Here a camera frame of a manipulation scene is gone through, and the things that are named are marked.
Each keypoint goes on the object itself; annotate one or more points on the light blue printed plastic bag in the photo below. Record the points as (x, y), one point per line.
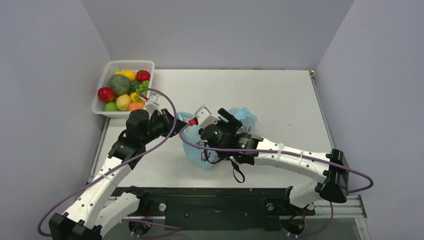
(206, 158)

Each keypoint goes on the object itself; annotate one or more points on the green fake melon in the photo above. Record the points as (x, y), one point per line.
(120, 84)

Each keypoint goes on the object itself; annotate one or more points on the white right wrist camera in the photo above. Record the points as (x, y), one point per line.
(205, 117)

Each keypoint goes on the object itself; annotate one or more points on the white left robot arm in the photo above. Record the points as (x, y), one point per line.
(87, 218)

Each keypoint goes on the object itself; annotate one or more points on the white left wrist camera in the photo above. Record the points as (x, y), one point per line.
(153, 104)

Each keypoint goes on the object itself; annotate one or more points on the white plastic basket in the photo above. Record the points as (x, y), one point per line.
(97, 106)

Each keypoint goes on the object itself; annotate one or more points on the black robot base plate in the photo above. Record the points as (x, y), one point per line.
(217, 209)

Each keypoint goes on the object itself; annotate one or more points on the red fake apple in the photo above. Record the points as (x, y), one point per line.
(106, 94)

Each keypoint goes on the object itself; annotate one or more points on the green fake lime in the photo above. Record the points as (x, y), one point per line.
(111, 107)

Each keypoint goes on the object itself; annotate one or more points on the yellow fake lemon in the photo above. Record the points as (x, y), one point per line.
(123, 102)

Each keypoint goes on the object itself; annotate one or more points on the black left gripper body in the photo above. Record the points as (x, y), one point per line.
(161, 125)

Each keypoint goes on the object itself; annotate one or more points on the orange fake peach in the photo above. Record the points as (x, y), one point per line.
(136, 106)

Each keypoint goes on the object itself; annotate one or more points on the green fake grapes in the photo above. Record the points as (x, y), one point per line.
(141, 90)

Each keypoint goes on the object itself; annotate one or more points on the red fake tomato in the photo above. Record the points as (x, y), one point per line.
(143, 75)

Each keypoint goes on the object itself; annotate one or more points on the dark green fake avocado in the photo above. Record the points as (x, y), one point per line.
(135, 86)

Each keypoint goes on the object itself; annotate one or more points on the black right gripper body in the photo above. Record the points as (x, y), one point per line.
(227, 122)

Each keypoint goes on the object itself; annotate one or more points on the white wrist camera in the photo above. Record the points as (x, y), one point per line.
(205, 117)
(153, 104)

